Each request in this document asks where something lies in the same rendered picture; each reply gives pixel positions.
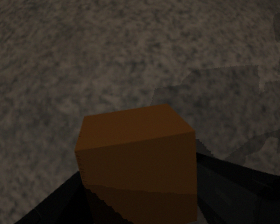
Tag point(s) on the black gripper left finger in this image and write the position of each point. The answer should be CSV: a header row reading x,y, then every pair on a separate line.
x,y
66,205

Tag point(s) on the brown block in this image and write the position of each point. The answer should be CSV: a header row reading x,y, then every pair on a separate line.
x,y
138,166

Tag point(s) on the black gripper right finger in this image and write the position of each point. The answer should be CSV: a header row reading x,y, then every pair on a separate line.
x,y
231,194

